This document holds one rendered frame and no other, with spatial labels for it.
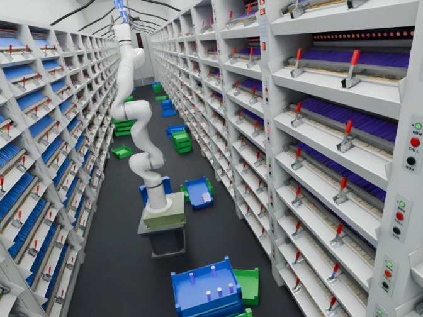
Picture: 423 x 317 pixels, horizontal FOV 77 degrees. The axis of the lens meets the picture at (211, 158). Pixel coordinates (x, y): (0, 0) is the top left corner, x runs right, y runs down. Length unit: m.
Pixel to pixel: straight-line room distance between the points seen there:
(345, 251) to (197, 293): 0.72
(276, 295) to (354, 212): 1.00
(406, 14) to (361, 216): 0.54
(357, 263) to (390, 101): 0.55
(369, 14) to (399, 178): 0.37
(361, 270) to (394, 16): 0.72
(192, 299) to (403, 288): 0.90
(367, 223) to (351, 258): 0.19
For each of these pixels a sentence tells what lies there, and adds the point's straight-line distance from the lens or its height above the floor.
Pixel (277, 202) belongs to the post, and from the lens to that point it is 1.42.
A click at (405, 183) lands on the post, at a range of 0.73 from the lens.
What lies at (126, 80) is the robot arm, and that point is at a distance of 1.55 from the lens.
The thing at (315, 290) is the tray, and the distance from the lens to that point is 1.43.
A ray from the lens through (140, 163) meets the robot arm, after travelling 1.78.
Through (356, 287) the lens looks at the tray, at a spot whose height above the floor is 0.54.
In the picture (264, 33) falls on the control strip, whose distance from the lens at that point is 1.19.
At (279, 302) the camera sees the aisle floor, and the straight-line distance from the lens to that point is 1.79.
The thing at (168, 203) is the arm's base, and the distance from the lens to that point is 1.98.
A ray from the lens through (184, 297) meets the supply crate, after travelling 1.45.
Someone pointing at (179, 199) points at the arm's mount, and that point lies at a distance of 2.01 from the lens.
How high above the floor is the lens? 1.44
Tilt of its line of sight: 25 degrees down
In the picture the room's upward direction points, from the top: 8 degrees counter-clockwise
